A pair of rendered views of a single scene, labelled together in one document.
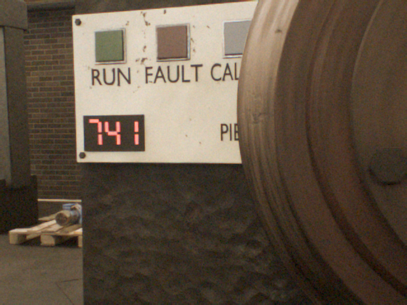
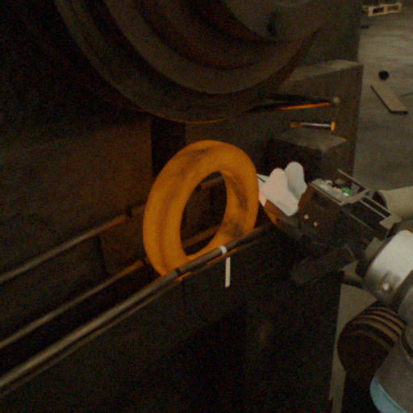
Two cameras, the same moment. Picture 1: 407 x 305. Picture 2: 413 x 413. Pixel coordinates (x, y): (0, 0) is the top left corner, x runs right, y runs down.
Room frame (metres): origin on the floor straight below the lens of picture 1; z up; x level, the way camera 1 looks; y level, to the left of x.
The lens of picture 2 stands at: (0.09, 0.36, 1.06)
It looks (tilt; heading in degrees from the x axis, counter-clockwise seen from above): 23 degrees down; 297
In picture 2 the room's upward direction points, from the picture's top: straight up
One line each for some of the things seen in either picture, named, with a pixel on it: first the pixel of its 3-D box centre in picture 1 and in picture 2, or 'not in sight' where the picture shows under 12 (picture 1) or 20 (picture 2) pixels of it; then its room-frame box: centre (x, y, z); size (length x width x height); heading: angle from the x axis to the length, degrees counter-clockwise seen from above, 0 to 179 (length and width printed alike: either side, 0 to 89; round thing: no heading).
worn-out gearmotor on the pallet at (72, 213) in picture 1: (75, 213); not in sight; (4.93, 1.24, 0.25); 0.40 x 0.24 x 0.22; 163
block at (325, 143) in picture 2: not in sight; (302, 209); (0.36, -0.49, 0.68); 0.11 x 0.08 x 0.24; 163
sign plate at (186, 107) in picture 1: (176, 86); not in sight; (0.61, 0.03, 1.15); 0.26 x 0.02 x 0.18; 73
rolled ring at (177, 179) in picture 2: not in sight; (205, 214); (0.41, -0.26, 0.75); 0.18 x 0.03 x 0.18; 75
